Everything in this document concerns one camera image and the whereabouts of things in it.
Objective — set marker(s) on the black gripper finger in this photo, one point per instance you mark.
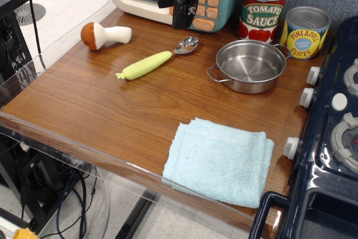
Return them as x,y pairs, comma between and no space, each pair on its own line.
184,12

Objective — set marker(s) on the light blue cloth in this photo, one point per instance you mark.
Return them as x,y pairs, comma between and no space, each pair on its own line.
219,162

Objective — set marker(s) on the tomato sauce can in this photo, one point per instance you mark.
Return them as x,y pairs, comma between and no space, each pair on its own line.
259,19

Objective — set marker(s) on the small steel pot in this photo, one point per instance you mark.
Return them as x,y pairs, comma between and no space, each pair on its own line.
249,66

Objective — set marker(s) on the plush mushroom toy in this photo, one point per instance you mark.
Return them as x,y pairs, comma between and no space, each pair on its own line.
94,36

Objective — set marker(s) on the pineapple slices can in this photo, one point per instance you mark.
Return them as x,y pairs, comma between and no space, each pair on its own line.
304,31

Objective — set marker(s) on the round floor vent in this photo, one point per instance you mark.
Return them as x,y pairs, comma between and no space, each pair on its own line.
24,13

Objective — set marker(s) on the white stove knob rear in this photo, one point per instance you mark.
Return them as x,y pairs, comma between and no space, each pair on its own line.
313,75

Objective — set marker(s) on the white stove knob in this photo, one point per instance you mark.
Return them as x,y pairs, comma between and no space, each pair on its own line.
306,97
313,75
290,147

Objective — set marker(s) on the white stove knob middle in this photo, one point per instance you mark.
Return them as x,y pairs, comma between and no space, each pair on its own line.
306,97

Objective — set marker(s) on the white stove knob front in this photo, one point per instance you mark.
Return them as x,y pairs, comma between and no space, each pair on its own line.
290,147

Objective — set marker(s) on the black table leg base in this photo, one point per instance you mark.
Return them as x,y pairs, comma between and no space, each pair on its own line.
136,215

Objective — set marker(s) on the clear acrylic table guard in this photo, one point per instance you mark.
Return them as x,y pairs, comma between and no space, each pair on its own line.
79,107

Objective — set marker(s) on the dark blue toy stove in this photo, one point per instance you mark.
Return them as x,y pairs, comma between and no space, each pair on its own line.
322,200

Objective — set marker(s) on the yellow sponge object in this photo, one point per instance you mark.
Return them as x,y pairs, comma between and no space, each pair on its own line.
24,233

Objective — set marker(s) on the spoon with green handle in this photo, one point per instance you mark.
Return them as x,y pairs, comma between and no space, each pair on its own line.
152,62

